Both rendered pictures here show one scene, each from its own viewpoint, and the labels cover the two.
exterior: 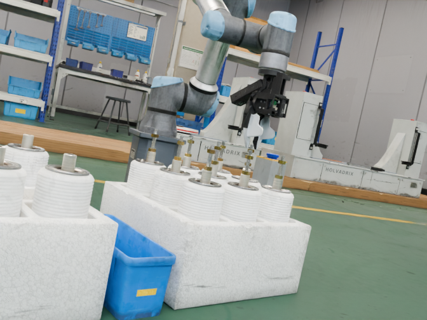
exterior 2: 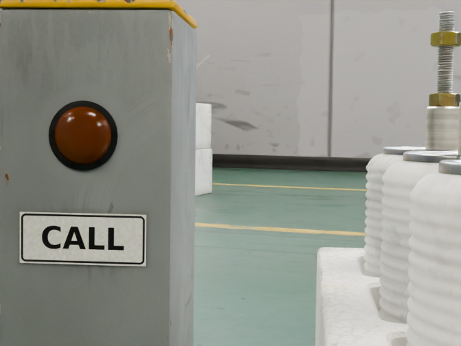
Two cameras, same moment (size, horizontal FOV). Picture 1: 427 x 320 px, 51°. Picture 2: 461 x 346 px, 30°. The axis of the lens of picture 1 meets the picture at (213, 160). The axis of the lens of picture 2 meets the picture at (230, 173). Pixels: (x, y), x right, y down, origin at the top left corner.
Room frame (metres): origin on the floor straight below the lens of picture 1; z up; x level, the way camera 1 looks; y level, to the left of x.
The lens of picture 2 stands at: (1.62, 0.12, 0.27)
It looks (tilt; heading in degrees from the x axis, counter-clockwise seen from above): 3 degrees down; 225
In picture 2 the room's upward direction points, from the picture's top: 1 degrees clockwise
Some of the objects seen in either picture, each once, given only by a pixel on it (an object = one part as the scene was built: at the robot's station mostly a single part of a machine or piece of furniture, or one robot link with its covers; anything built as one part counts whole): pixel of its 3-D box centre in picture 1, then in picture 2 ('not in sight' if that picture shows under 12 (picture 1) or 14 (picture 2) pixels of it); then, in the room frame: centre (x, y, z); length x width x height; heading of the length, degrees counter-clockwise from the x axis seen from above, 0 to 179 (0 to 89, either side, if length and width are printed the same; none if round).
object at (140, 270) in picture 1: (114, 260); not in sight; (0.93, 0.16, 0.06); 0.30 x 0.11 x 0.12; 39
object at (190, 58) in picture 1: (194, 59); not in sight; (7.62, 0.66, 1.38); 0.49 x 0.02 x 0.35; 114
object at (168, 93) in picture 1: (167, 93); not in sight; (1.77, 0.23, 0.47); 0.13 x 0.12 x 0.14; 110
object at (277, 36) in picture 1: (279, 35); not in sight; (1.22, -0.10, 0.65); 0.09 x 0.08 x 0.11; 20
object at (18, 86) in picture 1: (24, 87); not in sight; (5.50, 2.44, 0.36); 0.50 x 0.38 x 0.21; 24
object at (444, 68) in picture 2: (280, 169); (445, 72); (1.14, -0.17, 0.30); 0.01 x 0.01 x 0.08
